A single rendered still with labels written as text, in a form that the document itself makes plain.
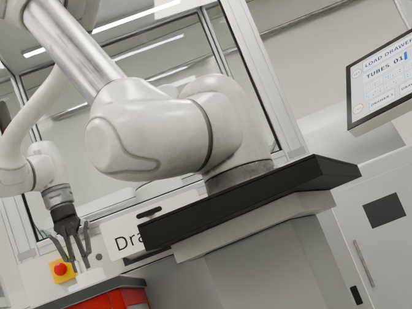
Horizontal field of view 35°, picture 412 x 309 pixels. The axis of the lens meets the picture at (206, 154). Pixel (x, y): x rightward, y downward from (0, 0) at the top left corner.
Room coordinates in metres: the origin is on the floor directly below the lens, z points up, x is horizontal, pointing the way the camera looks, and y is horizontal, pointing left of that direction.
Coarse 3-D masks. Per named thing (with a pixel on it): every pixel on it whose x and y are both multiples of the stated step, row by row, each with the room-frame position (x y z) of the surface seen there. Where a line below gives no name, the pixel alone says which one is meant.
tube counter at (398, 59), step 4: (404, 52) 2.02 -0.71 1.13; (408, 52) 2.01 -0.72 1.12; (396, 56) 2.04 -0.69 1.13; (400, 56) 2.02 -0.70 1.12; (404, 56) 2.01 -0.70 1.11; (408, 56) 2.00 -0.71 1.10; (396, 60) 2.03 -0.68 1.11; (400, 60) 2.02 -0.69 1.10; (404, 60) 2.00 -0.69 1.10; (396, 64) 2.02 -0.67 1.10
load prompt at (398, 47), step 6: (408, 36) 2.04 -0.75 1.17; (402, 42) 2.05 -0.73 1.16; (408, 42) 2.03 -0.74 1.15; (390, 48) 2.08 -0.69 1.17; (396, 48) 2.06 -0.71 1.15; (402, 48) 2.03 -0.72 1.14; (378, 54) 2.11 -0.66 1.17; (384, 54) 2.08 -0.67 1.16; (390, 54) 2.06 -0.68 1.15; (372, 60) 2.12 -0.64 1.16; (378, 60) 2.09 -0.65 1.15; (384, 60) 2.07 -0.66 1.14; (366, 66) 2.12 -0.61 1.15; (372, 66) 2.10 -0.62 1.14
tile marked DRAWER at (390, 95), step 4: (392, 88) 1.98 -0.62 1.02; (388, 92) 1.99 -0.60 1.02; (392, 92) 1.98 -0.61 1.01; (380, 96) 2.01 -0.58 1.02; (384, 96) 1.99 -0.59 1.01; (388, 96) 1.98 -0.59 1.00; (392, 96) 1.97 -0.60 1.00; (372, 100) 2.03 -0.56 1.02; (376, 100) 2.01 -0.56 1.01; (380, 100) 2.00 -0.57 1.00; (384, 100) 1.98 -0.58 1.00; (388, 100) 1.97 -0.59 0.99; (372, 104) 2.02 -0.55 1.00; (376, 104) 2.00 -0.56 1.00; (380, 104) 1.99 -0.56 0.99; (372, 108) 2.01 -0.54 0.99
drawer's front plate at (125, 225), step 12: (192, 192) 1.80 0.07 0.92; (156, 204) 1.80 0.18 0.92; (168, 204) 1.80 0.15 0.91; (180, 204) 1.80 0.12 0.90; (120, 216) 1.79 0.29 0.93; (132, 216) 1.79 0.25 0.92; (156, 216) 1.80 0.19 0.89; (108, 228) 1.79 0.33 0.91; (120, 228) 1.79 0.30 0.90; (132, 228) 1.79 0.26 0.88; (108, 240) 1.78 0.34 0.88; (120, 240) 1.79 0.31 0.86; (132, 240) 1.79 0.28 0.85; (108, 252) 1.79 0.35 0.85; (120, 252) 1.79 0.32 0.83; (132, 252) 1.79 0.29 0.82
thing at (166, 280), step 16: (336, 224) 2.13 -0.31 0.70; (336, 240) 2.13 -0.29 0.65; (336, 256) 2.12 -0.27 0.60; (352, 256) 2.13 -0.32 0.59; (128, 272) 2.09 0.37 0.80; (144, 272) 2.08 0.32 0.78; (160, 272) 2.09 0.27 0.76; (176, 272) 2.09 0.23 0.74; (192, 272) 2.09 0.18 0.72; (208, 272) 2.10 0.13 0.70; (352, 272) 2.13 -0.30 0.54; (144, 288) 2.08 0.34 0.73; (160, 288) 2.09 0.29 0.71; (176, 288) 2.09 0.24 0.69; (192, 288) 2.09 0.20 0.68; (208, 288) 2.10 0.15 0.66; (352, 288) 2.12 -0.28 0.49; (160, 304) 2.09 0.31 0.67; (176, 304) 2.09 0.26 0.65; (192, 304) 2.09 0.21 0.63; (208, 304) 2.09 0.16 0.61; (368, 304) 2.13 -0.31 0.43
